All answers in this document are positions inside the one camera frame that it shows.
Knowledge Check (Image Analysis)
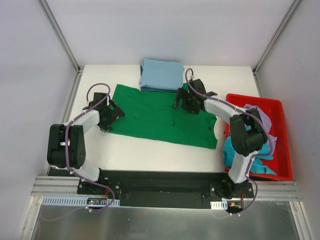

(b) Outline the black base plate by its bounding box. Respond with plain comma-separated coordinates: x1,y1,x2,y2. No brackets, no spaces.
76,170,254,209

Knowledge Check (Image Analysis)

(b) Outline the teal crumpled t-shirt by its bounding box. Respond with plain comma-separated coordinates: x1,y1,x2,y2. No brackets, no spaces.
222,126,278,176

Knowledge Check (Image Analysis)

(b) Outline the left aluminium frame post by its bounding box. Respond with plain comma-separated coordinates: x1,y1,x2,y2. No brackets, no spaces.
37,0,81,73

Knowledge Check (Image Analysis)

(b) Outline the green t-shirt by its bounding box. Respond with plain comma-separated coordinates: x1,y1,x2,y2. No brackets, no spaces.
110,84,218,149

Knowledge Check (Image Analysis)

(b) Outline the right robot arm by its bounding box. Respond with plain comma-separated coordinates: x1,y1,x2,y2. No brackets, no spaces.
172,79,268,198

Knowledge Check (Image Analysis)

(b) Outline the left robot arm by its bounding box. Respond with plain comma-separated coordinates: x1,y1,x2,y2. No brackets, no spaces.
47,92,125,195

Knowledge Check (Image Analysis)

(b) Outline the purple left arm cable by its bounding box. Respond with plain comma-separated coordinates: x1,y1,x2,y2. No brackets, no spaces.
64,82,113,180

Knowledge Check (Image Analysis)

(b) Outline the aluminium frame post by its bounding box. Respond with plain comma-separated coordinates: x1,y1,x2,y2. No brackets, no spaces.
252,0,303,76
37,0,81,73

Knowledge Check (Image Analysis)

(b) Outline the light blue folded t-shirt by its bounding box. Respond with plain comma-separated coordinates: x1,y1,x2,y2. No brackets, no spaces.
139,58,185,92

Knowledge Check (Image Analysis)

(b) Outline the red plastic bin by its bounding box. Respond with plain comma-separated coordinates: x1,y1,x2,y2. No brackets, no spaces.
226,93,293,181

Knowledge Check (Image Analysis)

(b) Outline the lavender crumpled t-shirt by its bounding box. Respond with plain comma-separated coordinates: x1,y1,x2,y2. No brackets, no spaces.
244,104,278,148

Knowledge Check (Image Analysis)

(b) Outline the right aluminium frame post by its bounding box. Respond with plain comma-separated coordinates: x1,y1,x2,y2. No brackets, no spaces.
252,0,303,76

